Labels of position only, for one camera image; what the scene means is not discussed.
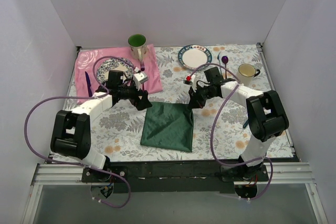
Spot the dark green cloth napkin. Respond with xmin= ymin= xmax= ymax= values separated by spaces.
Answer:
xmin=140 ymin=102 xmax=194 ymax=153

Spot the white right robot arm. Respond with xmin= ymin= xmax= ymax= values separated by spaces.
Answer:
xmin=184 ymin=64 xmax=289 ymax=181

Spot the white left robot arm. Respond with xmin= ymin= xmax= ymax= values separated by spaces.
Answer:
xmin=50 ymin=70 xmax=152 ymax=182

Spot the floral patterned tablecloth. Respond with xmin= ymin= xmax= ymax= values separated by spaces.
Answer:
xmin=52 ymin=44 xmax=293 ymax=162

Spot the purple metallic fork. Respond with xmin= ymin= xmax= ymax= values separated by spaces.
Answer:
xmin=140 ymin=61 xmax=145 ymax=71

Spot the white plate blue lettered rim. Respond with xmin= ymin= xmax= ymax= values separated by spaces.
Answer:
xmin=177 ymin=45 xmax=213 ymax=71

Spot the purple metallic spoon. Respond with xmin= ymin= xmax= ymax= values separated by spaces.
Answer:
xmin=221 ymin=56 xmax=228 ymax=79

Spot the blue floral patterned plate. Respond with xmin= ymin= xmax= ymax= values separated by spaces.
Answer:
xmin=96 ymin=58 xmax=135 ymax=83

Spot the purple blue knife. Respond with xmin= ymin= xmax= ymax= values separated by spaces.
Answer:
xmin=85 ymin=72 xmax=92 ymax=97

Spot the green interior ceramic mug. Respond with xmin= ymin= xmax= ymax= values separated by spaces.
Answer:
xmin=128 ymin=34 xmax=149 ymax=62

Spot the pink cloth placemat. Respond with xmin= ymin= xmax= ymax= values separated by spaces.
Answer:
xmin=75 ymin=44 xmax=163 ymax=97

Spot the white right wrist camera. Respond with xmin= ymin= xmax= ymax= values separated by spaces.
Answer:
xmin=184 ymin=75 xmax=196 ymax=89

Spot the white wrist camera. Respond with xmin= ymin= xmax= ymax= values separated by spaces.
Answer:
xmin=132 ymin=67 xmax=148 ymax=90
xmin=184 ymin=75 xmax=196 ymax=89

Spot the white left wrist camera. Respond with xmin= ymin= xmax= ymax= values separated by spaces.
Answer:
xmin=132 ymin=67 xmax=148 ymax=90

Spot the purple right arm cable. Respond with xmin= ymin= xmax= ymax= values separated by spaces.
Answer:
xmin=187 ymin=63 xmax=274 ymax=203

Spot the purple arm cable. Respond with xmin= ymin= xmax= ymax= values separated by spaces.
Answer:
xmin=24 ymin=56 xmax=140 ymax=209
xmin=187 ymin=63 xmax=274 ymax=203

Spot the cream enamel mug black handle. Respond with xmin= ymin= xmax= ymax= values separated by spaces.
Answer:
xmin=237 ymin=63 xmax=260 ymax=86

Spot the gold spoon teal handle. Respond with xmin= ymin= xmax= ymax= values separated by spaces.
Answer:
xmin=243 ymin=120 xmax=249 ymax=129

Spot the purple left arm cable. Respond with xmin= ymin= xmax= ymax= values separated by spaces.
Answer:
xmin=24 ymin=56 xmax=140 ymax=209

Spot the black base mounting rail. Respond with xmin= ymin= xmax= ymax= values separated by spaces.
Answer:
xmin=81 ymin=160 xmax=271 ymax=194

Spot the silver aluminium frame rail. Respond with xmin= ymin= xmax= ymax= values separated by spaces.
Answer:
xmin=31 ymin=163 xmax=90 ymax=187

